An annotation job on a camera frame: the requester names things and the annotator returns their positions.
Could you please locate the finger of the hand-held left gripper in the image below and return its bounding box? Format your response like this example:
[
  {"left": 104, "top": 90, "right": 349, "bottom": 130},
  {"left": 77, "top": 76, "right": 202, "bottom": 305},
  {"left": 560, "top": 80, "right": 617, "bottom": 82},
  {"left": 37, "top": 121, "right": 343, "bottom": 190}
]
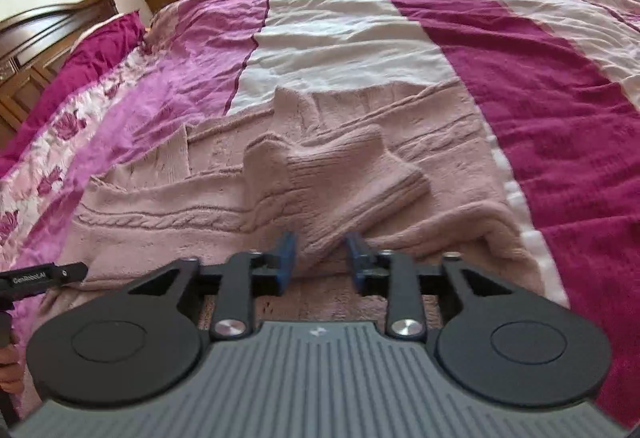
[{"left": 0, "top": 263, "right": 89, "bottom": 303}]

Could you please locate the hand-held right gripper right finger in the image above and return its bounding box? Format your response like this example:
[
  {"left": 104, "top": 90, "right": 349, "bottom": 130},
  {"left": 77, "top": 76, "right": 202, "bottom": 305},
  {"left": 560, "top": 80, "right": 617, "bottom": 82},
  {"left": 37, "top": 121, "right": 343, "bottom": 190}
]
[{"left": 345, "top": 232, "right": 516, "bottom": 339}]

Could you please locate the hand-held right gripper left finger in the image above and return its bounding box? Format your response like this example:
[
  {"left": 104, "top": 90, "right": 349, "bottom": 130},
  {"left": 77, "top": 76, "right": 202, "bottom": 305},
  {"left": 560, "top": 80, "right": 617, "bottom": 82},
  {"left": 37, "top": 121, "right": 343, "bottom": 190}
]
[{"left": 127, "top": 232, "right": 301, "bottom": 339}]

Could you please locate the pink knit cardigan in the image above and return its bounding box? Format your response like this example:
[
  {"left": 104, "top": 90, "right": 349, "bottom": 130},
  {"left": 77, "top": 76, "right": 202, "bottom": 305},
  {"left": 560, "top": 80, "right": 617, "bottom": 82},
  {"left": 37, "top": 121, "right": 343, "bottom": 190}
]
[{"left": 47, "top": 85, "right": 546, "bottom": 324}]

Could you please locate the person's left hand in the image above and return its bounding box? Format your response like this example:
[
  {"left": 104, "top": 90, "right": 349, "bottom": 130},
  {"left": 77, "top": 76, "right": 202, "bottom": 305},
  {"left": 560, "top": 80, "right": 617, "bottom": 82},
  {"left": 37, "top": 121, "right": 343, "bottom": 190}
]
[{"left": 0, "top": 347, "right": 26, "bottom": 395}]

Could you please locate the carved wooden headboard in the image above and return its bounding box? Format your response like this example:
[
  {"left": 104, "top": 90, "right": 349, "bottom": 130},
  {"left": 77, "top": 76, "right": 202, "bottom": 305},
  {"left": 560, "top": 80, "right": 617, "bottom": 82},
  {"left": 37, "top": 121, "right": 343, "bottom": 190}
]
[{"left": 0, "top": 0, "right": 121, "bottom": 139}]

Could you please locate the magenta pillow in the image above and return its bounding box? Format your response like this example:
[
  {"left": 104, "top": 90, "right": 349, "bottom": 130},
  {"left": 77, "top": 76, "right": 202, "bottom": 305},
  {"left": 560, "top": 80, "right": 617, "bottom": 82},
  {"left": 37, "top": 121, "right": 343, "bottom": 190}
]
[{"left": 0, "top": 10, "right": 147, "bottom": 169}]

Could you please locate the striped magenta and white bedspread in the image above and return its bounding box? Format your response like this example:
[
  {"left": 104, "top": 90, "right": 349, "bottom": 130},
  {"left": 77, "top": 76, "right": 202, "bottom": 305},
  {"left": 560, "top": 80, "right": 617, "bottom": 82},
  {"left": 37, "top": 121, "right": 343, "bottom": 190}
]
[{"left": 0, "top": 0, "right": 640, "bottom": 419}]

